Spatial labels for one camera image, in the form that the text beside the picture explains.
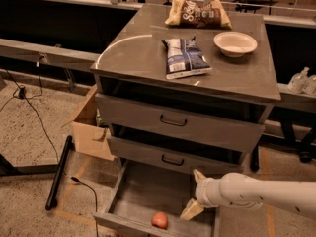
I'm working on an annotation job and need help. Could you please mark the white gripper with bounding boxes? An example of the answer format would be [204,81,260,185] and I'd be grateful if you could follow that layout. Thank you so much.
[180,169,223,221]

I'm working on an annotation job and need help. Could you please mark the red apple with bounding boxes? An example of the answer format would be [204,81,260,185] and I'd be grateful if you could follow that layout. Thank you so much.
[151,211,168,229]

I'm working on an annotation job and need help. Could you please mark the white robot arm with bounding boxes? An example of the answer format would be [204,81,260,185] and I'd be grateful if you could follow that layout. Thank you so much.
[180,169,316,221]

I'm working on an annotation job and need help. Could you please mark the grey open bottom drawer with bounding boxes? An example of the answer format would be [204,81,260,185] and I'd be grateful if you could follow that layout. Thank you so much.
[95,161,220,237]

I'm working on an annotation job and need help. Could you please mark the grey middle drawer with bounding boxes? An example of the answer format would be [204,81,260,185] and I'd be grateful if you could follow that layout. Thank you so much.
[106,135,243,177]

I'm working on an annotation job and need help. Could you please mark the grey metal drawer cabinet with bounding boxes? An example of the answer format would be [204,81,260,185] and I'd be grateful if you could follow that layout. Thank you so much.
[92,4,280,166]

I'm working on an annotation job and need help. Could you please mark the grey top drawer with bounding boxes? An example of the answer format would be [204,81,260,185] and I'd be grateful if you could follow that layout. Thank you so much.
[95,94,264,153]

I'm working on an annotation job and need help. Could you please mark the brown cardboard box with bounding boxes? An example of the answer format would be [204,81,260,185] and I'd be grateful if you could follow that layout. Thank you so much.
[64,85,115,161]

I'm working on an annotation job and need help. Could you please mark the blue white chip bag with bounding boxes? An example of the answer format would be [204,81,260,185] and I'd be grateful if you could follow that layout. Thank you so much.
[162,37,211,80]

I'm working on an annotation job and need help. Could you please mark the white paper bowl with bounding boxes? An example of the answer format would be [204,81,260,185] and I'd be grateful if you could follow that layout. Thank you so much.
[213,32,258,58]

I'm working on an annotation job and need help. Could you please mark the brown yellow chip bag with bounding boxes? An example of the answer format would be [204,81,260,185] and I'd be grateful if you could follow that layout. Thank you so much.
[165,0,232,30]

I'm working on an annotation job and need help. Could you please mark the black table leg base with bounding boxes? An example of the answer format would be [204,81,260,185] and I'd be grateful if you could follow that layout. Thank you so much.
[0,135,73,211]

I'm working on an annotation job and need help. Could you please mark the black usb cable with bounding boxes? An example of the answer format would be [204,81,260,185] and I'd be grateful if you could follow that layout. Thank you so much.
[70,176,100,237]

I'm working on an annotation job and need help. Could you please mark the grey bench rail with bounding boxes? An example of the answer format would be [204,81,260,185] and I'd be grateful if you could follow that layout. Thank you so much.
[0,39,99,72]

